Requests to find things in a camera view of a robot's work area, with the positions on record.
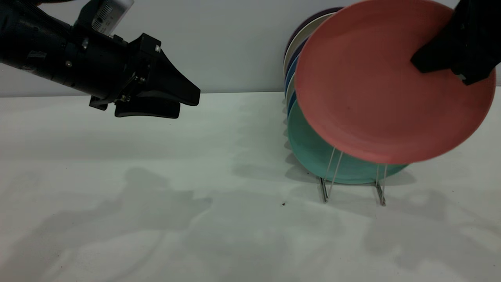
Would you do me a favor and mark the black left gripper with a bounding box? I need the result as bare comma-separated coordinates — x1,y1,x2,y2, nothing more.
63,25,201,119

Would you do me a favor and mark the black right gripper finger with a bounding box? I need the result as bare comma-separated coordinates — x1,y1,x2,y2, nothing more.
410,0,490,73
481,0,501,85

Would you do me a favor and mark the pink round plate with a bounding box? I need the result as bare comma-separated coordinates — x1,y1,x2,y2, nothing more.
294,0,497,164

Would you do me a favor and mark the beige round plate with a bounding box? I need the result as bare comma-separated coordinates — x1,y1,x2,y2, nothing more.
283,13,337,75
285,72,298,105

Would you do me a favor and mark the blue round plate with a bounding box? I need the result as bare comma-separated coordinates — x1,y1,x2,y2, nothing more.
285,55,302,93
287,91,300,118

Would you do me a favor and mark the dark purple round plate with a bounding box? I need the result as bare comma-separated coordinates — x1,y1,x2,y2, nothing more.
286,37,310,75
285,7,345,55

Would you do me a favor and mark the green round plate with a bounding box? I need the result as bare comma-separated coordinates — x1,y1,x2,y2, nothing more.
288,100,409,185

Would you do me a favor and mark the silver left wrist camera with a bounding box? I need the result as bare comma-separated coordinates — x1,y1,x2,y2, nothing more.
76,0,134,38

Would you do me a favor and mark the silver wire plate rack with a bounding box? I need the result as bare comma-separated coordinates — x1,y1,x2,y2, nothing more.
319,148,388,207

